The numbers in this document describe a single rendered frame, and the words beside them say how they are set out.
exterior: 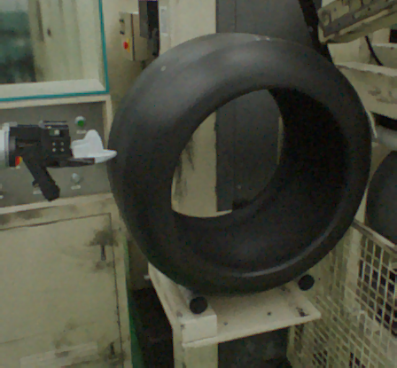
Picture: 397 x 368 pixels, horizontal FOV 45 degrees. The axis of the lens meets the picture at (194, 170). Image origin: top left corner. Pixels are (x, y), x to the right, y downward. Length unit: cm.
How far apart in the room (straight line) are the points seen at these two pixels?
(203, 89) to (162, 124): 10
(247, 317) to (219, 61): 66
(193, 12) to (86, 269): 101
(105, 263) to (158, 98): 103
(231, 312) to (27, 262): 83
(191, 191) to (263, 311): 40
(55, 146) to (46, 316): 106
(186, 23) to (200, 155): 37
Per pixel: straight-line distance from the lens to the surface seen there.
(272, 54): 98
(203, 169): 142
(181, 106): 92
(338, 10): 133
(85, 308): 195
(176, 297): 125
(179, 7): 132
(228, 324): 126
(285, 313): 131
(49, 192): 103
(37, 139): 100
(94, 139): 100
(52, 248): 181
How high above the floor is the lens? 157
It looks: 20 degrees down
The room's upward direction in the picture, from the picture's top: 1 degrees counter-clockwise
